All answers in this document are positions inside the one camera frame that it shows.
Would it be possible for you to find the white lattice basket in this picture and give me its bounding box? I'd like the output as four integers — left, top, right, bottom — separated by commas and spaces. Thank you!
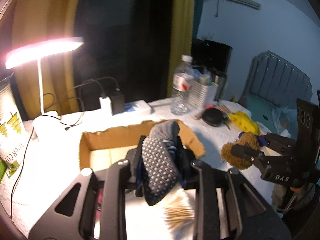
188, 81, 219, 109

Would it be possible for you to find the black round pouch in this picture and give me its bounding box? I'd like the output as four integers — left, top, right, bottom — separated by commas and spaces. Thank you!
202, 108, 225, 127

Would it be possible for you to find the patterned small card box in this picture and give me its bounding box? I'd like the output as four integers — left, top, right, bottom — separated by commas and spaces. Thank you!
216, 105, 231, 114

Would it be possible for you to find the yellow curtain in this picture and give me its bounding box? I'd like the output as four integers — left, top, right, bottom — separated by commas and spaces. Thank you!
167, 0, 194, 96
9, 0, 83, 119

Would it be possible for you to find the yellow curtain right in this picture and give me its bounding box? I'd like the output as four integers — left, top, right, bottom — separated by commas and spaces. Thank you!
167, 0, 194, 96

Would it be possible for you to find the brown fuzzy plush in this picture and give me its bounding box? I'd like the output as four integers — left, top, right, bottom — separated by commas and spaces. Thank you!
221, 132, 260, 170

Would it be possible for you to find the white power adapter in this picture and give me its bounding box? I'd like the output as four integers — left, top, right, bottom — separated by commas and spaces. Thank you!
99, 96, 113, 116

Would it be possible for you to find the steel thermos mug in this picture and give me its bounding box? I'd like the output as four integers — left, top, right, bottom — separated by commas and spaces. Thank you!
214, 73, 227, 101

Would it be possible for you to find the grey padded headboard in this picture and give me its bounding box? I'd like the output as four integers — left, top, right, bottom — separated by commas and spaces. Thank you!
241, 50, 313, 109

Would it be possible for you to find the grey dotted sock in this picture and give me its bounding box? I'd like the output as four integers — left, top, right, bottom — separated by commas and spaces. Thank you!
142, 121, 181, 206

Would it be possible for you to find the black monitor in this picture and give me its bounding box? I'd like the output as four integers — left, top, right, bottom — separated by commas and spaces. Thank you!
191, 38, 232, 73

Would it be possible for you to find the black power adapter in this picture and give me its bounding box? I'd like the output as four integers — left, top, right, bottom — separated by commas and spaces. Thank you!
110, 94, 125, 115

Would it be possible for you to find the paper cups sleeve white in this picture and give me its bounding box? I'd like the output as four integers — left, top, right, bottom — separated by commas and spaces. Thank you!
1, 77, 28, 177

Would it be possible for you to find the plastic water bottle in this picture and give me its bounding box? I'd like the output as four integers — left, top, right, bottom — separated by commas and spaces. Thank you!
170, 55, 194, 115

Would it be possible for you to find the white power strip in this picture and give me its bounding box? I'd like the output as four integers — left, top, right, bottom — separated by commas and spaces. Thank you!
124, 100, 152, 115

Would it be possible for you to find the black charging cable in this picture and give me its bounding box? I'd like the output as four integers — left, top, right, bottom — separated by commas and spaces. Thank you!
10, 127, 36, 219

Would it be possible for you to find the open cardboard box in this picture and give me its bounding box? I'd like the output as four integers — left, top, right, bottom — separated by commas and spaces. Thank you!
79, 119, 206, 172

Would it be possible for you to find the yellow curtain left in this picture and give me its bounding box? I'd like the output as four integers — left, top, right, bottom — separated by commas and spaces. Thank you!
9, 0, 83, 119

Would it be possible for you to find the white lace tablecloth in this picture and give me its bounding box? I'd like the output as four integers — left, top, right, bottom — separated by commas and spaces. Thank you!
1, 103, 273, 239

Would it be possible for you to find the white desk lamp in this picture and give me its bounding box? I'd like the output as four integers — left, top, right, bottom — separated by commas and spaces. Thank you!
5, 37, 84, 118

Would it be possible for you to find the cotton swabs bag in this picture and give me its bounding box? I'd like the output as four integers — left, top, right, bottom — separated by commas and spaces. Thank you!
163, 196, 195, 231

